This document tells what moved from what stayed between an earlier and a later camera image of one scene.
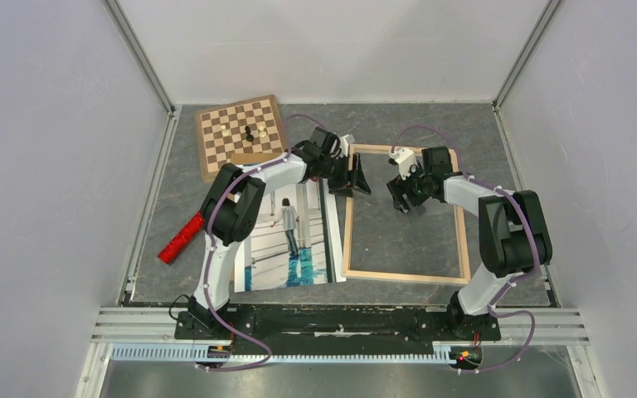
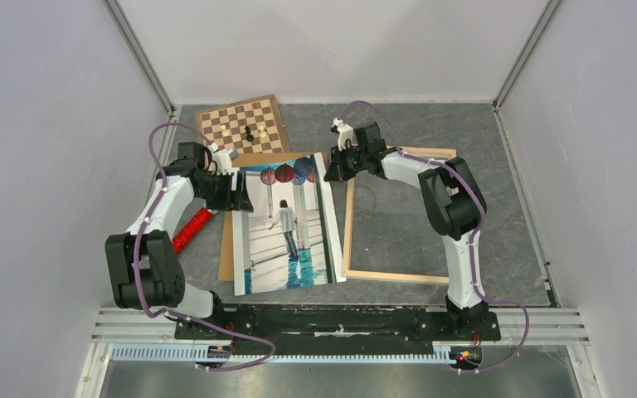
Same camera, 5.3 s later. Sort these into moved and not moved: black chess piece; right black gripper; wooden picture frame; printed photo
Moved: right black gripper
Not moved: black chess piece; wooden picture frame; printed photo
